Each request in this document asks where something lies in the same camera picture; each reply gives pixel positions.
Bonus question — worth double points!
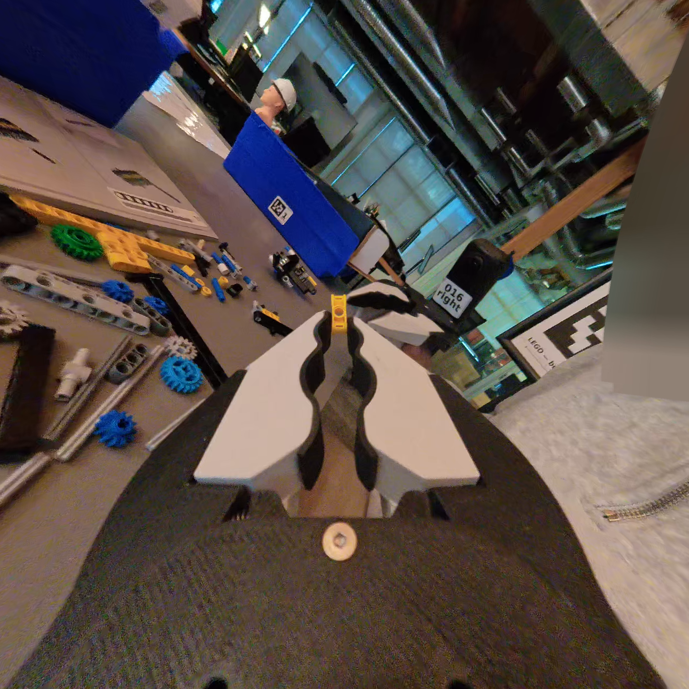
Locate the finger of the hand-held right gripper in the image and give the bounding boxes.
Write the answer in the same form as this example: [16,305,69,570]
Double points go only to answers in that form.
[370,311,449,349]
[347,282,416,317]

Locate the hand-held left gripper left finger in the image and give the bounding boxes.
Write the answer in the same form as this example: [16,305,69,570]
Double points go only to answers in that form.
[194,311,332,509]

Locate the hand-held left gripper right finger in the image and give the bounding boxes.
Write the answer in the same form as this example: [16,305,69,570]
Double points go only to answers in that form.
[347,318,481,515]

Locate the small black lego assembly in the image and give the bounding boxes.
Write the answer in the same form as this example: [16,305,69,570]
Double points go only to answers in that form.
[269,249,318,296]

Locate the large blue lego gear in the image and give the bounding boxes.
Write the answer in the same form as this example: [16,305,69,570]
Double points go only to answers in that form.
[159,355,205,395]

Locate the light grey lego axle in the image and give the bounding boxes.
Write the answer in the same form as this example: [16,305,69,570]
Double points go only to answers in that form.
[0,344,166,509]
[145,412,202,452]

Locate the long black lego beam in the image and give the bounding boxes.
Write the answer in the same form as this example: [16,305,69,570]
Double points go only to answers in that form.
[125,272,229,389]

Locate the cluster of small lego pins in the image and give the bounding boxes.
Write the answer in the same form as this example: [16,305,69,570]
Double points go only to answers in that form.
[178,239,259,302]

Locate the blue bevel lego gear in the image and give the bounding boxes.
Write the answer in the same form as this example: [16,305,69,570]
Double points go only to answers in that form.
[93,409,138,449]

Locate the short dark grey lego beam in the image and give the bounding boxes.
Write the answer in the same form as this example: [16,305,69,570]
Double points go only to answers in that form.
[132,299,173,337]

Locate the dark grey three-hole lego beam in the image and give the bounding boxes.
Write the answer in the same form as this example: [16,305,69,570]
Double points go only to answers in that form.
[105,342,150,384]

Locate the dark grey lego axle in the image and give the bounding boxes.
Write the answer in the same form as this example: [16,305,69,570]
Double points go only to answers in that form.
[42,335,134,442]

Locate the thin grey lego beam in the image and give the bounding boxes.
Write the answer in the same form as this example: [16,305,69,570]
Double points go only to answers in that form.
[148,256,201,294]

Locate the white lego connector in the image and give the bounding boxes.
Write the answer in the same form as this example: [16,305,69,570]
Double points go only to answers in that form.
[54,347,93,402]

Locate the yellow lego plate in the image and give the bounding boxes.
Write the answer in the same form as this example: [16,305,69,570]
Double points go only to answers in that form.
[102,226,154,273]

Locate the long light grey lego beam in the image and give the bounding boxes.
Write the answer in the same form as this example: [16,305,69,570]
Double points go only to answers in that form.
[0,265,151,336]

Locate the green lego gear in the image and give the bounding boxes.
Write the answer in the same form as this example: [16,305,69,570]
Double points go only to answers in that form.
[50,223,104,263]

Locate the white lego gear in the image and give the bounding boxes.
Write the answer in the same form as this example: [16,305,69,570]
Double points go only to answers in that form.
[0,301,30,340]

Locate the long yellow lego beam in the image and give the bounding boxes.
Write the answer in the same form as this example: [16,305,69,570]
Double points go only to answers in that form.
[10,195,196,266]

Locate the lego instruction booklet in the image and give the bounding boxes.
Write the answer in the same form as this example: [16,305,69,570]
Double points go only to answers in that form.
[0,75,219,240]

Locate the white box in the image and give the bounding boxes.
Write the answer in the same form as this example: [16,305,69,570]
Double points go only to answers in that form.
[347,226,391,276]

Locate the black framed sign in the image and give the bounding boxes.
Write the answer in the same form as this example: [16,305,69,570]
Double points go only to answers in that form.
[495,280,614,380]

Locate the wooden beam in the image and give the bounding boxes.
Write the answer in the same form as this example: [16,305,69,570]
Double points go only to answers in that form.
[501,135,649,262]

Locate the small blue bin with tag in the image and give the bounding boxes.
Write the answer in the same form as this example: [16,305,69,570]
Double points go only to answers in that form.
[223,111,361,279]

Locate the person's grey sweater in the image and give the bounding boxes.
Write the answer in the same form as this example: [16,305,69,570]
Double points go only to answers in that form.
[487,344,689,689]

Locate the mannequin with white hard hat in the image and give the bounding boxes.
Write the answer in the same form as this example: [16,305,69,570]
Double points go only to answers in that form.
[253,78,298,134]

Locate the black textured block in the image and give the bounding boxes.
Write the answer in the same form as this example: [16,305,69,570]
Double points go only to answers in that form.
[0,324,56,453]

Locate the glossy paper sheet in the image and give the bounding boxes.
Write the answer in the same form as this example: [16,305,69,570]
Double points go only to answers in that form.
[142,70,232,159]

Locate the background workbench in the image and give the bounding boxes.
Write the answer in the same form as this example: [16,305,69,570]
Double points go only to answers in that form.
[172,16,254,108]

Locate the white cardboard sheets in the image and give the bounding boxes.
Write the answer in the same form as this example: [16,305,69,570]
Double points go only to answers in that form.
[141,0,204,30]

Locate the large blue bin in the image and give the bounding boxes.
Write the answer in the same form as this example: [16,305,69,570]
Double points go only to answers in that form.
[0,0,186,129]

